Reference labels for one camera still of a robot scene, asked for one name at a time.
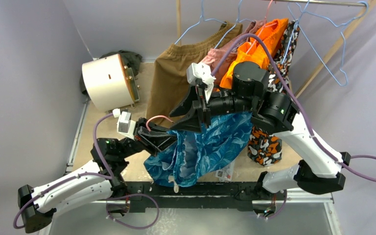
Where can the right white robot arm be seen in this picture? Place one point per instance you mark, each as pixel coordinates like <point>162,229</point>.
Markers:
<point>318,171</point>

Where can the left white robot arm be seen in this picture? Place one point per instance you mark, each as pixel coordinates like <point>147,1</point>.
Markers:
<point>98,179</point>

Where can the white cylindrical drum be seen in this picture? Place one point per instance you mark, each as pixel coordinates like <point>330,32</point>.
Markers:
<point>108,102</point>

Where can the orange shorts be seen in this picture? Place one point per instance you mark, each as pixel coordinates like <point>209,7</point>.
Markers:
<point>271,36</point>

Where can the metal hanging rod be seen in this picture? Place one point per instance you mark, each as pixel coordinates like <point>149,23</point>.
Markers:
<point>328,2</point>

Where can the aluminium frame rail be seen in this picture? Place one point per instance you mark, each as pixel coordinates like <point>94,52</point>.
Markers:
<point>303,214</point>

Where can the brown shorts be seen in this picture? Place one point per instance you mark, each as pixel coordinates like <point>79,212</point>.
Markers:
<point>169,84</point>

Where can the blue wire hanger left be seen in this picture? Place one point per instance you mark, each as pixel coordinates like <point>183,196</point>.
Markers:
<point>202,19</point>

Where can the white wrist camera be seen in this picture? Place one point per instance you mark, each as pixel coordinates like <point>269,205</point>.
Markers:
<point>200,75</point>
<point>125,125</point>

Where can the camouflage patterned shorts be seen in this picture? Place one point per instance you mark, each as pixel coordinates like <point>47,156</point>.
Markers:
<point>263,148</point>

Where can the blue patterned shorts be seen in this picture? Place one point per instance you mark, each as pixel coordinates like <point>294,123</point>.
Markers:
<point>195,154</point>

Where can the pink shorts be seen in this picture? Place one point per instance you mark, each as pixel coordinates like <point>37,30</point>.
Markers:
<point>214,56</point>

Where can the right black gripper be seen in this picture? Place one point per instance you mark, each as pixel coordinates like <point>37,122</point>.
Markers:
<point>201,110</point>

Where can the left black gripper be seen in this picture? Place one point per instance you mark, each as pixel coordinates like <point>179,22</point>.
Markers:
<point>160,140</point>

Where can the white printed card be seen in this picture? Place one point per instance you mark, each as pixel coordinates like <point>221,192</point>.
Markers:
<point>225,174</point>

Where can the empty blue wire hanger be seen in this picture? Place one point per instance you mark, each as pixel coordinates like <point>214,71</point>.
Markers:
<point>320,27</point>

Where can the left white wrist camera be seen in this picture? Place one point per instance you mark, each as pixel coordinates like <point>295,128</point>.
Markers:
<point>125,125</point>

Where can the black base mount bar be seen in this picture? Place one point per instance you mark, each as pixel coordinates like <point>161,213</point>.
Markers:
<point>242,196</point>

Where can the dark green cloth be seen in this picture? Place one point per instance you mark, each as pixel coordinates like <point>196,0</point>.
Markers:
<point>130,58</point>

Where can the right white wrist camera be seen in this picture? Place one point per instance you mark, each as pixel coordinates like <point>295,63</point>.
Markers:
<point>200,75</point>

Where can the wooden rack pole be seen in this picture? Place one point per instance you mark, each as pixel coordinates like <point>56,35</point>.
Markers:
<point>178,21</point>

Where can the wooden diagonal rack bar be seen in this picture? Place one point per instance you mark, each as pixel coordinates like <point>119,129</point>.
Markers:
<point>339,44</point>

